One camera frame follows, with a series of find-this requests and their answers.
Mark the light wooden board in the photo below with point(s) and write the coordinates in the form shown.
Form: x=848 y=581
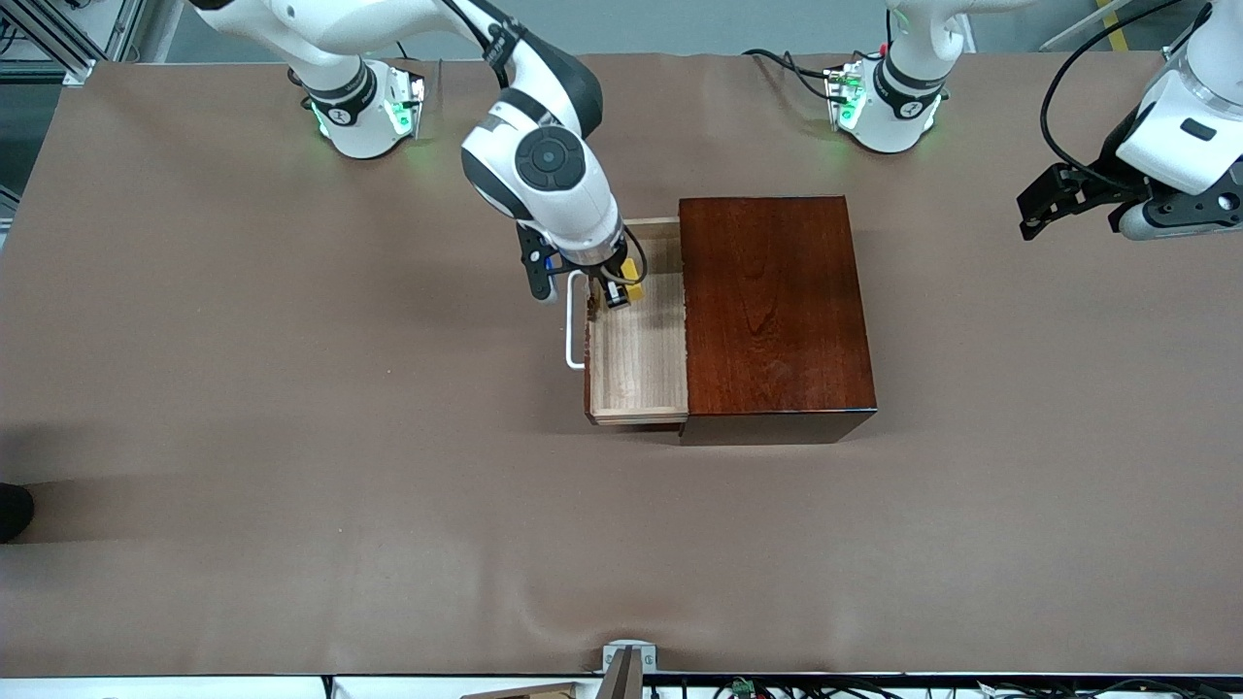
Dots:
x=544 y=692

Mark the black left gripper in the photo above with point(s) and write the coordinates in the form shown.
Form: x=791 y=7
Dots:
x=1104 y=179

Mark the yellow cube block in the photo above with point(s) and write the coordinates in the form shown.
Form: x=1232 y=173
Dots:
x=634 y=289

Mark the grey vertical post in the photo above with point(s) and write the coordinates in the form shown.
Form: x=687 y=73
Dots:
x=621 y=680

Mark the metal edge bracket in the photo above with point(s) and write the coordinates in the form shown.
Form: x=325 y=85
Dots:
x=612 y=650

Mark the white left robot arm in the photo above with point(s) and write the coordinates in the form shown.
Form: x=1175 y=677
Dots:
x=903 y=107

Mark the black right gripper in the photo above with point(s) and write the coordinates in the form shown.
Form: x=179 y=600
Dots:
x=611 y=280

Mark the dark red wooden cabinet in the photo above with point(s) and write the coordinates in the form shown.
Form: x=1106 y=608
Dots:
x=777 y=311

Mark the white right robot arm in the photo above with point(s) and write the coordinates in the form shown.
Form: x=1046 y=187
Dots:
x=583 y=214

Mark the aluminium frame profile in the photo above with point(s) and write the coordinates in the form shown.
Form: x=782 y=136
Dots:
x=68 y=58

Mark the black round object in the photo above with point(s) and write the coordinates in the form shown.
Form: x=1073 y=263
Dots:
x=14 y=510

